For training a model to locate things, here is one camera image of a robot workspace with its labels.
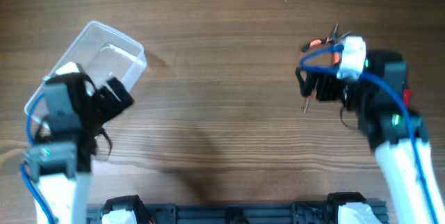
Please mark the orange black needle-nose pliers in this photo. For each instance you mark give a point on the orange black needle-nose pliers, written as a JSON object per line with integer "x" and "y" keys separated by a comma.
{"x": 334, "y": 38}

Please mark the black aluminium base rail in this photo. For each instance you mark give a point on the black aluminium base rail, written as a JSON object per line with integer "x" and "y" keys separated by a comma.
{"x": 299, "y": 212}

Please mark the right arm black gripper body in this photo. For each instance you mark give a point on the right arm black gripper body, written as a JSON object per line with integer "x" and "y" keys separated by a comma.
{"x": 327, "y": 87}

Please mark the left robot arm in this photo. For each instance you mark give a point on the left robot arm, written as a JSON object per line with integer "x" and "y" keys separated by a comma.
{"x": 57, "y": 167}

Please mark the clear plastic container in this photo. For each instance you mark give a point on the clear plastic container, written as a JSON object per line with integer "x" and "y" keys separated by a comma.
{"x": 105, "y": 52}

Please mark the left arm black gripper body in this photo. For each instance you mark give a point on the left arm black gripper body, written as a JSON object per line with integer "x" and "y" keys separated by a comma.
{"x": 105, "y": 99}

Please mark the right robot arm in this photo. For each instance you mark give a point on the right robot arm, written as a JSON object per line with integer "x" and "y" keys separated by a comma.
{"x": 373, "y": 85}

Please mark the black red screwdriver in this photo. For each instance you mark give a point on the black red screwdriver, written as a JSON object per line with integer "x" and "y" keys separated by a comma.
{"x": 308, "y": 97}

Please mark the red handle cutters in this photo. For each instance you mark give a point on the red handle cutters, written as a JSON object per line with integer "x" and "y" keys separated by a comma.
{"x": 407, "y": 92}

